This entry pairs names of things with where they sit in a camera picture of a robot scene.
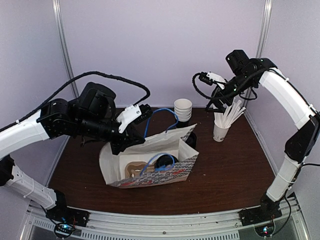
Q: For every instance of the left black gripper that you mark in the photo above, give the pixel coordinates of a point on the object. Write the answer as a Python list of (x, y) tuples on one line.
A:
[(127, 140)]

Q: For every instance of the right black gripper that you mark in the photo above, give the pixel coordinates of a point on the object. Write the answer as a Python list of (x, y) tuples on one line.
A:
[(219, 103)]

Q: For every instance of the cardboard cup carrier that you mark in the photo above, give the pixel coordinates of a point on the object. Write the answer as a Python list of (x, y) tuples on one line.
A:
[(133, 169)]

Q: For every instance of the stack of paper cups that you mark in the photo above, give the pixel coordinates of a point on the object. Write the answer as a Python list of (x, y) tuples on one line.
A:
[(183, 109)]

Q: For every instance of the blue checkered paper bag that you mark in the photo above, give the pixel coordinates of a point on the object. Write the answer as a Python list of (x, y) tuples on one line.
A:
[(169, 159)]

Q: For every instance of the black cup lid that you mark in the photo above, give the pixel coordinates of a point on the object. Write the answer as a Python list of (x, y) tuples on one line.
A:
[(165, 161)]

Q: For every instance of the black paper coffee cup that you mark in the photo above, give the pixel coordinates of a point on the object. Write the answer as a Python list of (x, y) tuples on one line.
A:
[(165, 162)]

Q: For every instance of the stack of black lids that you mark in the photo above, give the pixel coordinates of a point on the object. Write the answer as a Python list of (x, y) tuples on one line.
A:
[(192, 140)]

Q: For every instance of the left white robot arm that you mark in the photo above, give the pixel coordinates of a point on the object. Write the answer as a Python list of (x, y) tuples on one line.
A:
[(52, 120)]

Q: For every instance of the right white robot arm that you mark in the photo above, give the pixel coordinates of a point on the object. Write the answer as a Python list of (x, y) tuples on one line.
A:
[(251, 73)]

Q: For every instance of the bundle of white straws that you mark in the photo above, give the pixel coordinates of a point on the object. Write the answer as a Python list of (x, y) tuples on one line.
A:
[(231, 114)]

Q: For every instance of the white cup holding straws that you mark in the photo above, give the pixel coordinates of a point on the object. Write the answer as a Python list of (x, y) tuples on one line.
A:
[(220, 132)]

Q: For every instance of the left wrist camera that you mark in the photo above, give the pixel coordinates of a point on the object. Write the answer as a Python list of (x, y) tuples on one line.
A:
[(133, 113)]

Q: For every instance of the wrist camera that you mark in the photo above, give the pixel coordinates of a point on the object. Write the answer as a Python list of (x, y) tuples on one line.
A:
[(133, 113), (211, 78)]

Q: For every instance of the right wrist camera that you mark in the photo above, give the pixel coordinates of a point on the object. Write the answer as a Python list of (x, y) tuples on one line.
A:
[(211, 78)]

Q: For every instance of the right aluminium post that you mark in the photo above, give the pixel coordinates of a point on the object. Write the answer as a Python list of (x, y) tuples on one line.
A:
[(264, 29)]

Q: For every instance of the aluminium post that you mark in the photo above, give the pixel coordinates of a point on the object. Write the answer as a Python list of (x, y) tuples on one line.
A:
[(264, 29), (62, 37)]

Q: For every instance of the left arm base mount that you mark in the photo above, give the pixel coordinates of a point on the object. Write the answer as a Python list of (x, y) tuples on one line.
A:
[(62, 213)]

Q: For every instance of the left aluminium post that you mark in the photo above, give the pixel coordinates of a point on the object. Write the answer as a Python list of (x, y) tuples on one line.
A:
[(62, 37)]

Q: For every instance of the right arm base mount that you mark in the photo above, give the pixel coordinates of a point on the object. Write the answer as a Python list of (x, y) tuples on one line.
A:
[(267, 211)]

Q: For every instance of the aluminium front rail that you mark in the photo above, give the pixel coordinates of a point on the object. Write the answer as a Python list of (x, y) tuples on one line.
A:
[(224, 225)]

